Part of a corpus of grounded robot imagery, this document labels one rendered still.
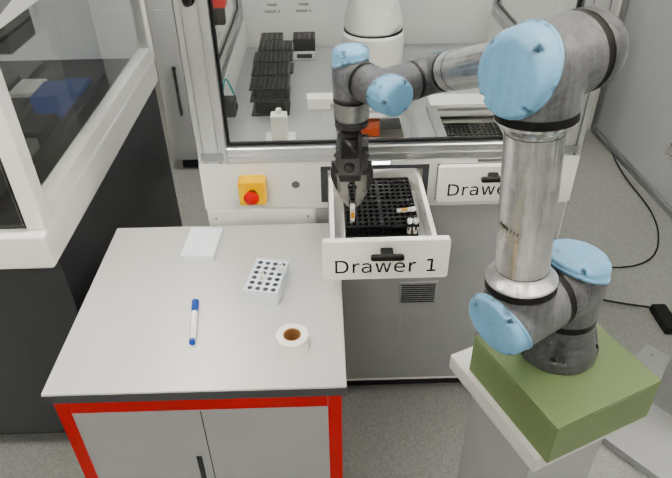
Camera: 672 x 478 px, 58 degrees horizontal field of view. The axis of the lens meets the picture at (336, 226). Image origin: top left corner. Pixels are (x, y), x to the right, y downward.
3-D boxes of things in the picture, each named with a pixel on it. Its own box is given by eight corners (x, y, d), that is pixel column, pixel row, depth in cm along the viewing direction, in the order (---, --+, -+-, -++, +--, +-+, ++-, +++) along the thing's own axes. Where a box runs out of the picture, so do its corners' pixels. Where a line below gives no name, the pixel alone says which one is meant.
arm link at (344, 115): (369, 107, 122) (328, 107, 123) (369, 127, 125) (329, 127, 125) (369, 92, 128) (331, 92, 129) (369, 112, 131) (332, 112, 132)
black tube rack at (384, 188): (417, 246, 149) (419, 224, 145) (345, 248, 149) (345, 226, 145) (406, 197, 167) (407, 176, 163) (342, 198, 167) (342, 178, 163)
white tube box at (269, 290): (278, 305, 143) (277, 293, 141) (243, 301, 144) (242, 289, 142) (290, 272, 153) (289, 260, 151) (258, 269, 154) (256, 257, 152)
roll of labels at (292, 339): (274, 338, 134) (273, 325, 132) (306, 333, 136) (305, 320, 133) (279, 362, 129) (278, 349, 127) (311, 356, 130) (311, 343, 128)
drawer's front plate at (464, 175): (540, 199, 168) (547, 165, 162) (436, 202, 168) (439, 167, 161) (538, 196, 170) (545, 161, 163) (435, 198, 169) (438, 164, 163)
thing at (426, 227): (439, 267, 142) (441, 246, 139) (329, 270, 142) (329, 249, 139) (416, 179, 175) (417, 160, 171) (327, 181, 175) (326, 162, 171)
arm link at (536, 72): (573, 338, 105) (624, 12, 77) (512, 377, 99) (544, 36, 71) (520, 305, 114) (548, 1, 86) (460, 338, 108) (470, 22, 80)
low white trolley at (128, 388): (347, 568, 168) (347, 386, 123) (121, 575, 167) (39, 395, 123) (340, 397, 215) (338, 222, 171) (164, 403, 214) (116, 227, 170)
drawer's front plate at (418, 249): (447, 277, 142) (451, 239, 135) (322, 280, 141) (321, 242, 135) (445, 272, 143) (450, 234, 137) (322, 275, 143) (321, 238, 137)
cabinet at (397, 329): (525, 389, 217) (573, 201, 171) (237, 397, 216) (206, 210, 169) (470, 232, 295) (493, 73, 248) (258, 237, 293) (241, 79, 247)
